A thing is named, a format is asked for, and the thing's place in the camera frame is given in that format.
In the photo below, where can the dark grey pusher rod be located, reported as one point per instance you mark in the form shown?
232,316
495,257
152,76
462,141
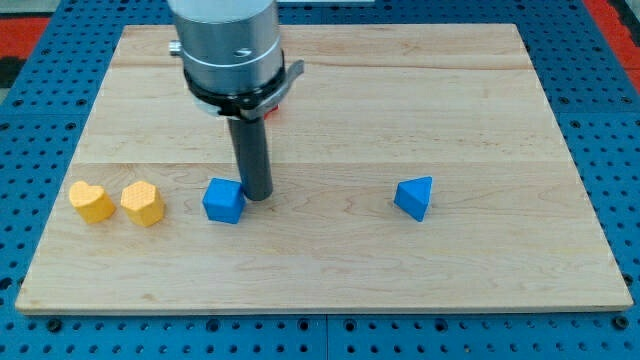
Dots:
252,157

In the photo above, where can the red block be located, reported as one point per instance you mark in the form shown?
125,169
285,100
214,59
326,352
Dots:
270,112

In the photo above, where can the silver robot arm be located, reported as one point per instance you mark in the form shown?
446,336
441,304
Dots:
232,56

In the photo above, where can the yellow hexagon block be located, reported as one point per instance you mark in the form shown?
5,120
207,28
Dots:
142,203

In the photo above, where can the yellow heart block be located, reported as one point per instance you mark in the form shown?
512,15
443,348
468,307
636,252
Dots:
91,202

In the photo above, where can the blue triangular prism block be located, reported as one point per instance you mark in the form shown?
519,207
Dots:
413,196

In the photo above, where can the blue cube block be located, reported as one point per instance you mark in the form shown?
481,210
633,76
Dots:
224,201

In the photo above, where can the wooden board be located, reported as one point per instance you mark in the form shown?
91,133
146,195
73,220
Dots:
509,228

